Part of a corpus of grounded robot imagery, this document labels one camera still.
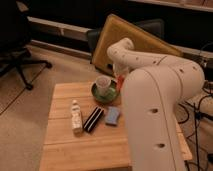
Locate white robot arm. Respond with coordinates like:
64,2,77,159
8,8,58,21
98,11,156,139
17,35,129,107
107,38,204,171

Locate white ceramic cup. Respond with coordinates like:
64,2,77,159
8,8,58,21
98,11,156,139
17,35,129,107
95,75,111,96

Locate green bowl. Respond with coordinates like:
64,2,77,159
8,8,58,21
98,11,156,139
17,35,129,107
91,80,119,104

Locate blue sponge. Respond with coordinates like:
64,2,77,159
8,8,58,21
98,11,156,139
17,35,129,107
105,106,120,126

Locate white plastic bottle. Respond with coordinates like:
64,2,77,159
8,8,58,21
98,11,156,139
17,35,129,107
71,100,83,134

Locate wooden table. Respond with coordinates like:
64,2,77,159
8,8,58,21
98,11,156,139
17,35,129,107
38,81,193,171

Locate yellow cushion board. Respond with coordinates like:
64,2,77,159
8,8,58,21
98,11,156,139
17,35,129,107
92,14,183,75

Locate dark chair behind cushion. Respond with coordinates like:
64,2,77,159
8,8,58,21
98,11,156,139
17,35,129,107
86,19,164,54

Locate black office chair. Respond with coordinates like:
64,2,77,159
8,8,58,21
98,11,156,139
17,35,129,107
0,0,52,90

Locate black floor cables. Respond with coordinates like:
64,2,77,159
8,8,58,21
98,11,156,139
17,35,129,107
176,41,213,171

